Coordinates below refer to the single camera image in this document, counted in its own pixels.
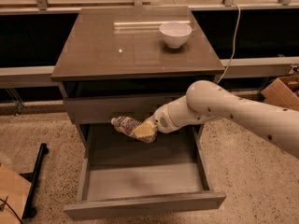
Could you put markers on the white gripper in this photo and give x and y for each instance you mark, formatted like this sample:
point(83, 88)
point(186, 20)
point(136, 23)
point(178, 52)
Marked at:
point(161, 118)

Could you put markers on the clear plastic water bottle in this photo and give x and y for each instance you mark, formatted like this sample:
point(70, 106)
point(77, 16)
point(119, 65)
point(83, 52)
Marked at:
point(126, 125)

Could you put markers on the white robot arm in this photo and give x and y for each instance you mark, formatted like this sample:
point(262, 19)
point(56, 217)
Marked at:
point(205, 101)

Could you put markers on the closed grey top drawer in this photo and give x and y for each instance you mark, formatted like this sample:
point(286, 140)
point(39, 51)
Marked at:
point(102, 109)

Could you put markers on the open grey middle drawer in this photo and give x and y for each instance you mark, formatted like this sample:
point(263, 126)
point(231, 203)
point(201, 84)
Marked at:
point(122, 177)

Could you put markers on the grey drawer cabinet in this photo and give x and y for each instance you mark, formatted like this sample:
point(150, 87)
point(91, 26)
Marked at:
point(120, 51)

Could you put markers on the white ceramic bowl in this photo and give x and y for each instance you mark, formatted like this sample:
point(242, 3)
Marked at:
point(175, 34)

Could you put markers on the cardboard box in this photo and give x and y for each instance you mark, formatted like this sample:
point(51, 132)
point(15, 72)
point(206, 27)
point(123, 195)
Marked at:
point(283, 92)

